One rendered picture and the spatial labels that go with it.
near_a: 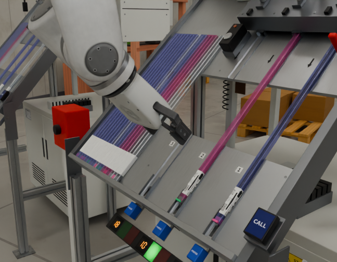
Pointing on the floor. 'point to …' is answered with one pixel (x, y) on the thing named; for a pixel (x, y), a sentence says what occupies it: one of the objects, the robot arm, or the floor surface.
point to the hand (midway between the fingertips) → (168, 131)
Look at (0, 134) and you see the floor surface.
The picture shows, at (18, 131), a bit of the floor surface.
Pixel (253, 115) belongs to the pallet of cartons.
